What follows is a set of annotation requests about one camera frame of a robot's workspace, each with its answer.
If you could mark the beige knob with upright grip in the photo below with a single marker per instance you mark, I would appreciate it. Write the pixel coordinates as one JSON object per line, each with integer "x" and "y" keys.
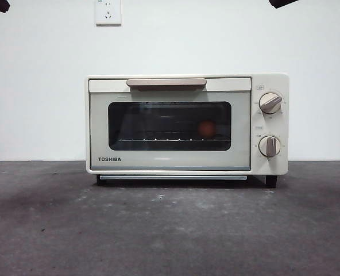
{"x": 269, "y": 146}

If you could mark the brown egg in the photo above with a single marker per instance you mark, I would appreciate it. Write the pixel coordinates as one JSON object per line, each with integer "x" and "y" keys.
{"x": 206, "y": 128}

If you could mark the beige knob with slanted grip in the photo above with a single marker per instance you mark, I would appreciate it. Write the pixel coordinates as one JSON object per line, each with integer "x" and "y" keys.
{"x": 270, "y": 102}

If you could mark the white wall socket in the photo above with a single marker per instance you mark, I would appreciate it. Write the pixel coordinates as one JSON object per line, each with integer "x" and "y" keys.
{"x": 108, "y": 13}

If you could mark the white Toshiba toaster oven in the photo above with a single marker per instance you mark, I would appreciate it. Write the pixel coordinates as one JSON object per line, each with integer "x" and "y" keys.
{"x": 269, "y": 80}

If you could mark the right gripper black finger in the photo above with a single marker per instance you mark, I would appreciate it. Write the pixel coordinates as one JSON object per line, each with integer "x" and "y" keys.
{"x": 279, "y": 3}

